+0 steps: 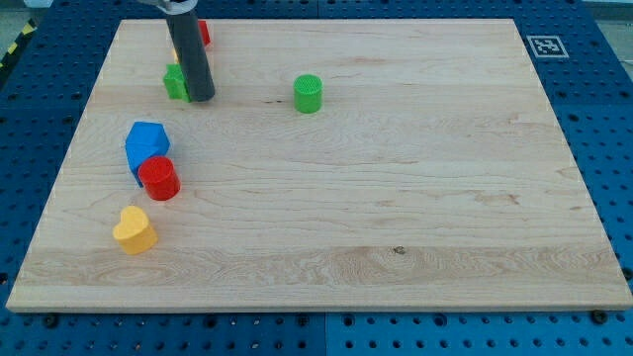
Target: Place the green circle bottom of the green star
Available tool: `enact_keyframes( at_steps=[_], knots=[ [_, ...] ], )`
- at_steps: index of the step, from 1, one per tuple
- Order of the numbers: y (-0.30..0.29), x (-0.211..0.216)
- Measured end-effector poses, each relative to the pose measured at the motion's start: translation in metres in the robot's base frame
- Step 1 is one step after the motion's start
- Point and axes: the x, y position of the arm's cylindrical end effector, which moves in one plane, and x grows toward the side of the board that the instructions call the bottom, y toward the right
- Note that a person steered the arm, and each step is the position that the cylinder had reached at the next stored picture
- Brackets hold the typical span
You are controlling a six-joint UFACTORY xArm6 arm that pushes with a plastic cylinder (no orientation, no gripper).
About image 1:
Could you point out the green star block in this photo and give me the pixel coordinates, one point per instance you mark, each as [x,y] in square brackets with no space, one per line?
[175,83]

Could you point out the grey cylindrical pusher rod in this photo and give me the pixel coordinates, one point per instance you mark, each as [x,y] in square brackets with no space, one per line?
[187,41]

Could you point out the yellow heart block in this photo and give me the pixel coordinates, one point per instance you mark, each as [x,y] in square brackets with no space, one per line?
[134,232]

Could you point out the red cylinder block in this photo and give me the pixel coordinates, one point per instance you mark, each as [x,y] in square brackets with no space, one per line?
[159,178]

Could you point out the red block behind rod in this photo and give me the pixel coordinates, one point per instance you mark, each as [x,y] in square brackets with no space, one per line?
[205,32]

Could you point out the green cylinder block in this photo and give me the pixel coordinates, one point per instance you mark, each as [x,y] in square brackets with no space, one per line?
[307,93]

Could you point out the white fiducial marker tag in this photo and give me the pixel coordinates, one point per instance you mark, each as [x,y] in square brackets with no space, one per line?
[547,47]

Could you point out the blue pentagon block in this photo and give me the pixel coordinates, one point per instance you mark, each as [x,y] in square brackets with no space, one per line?
[145,140]

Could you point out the wooden board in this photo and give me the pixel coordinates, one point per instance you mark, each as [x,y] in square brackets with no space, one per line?
[434,178]

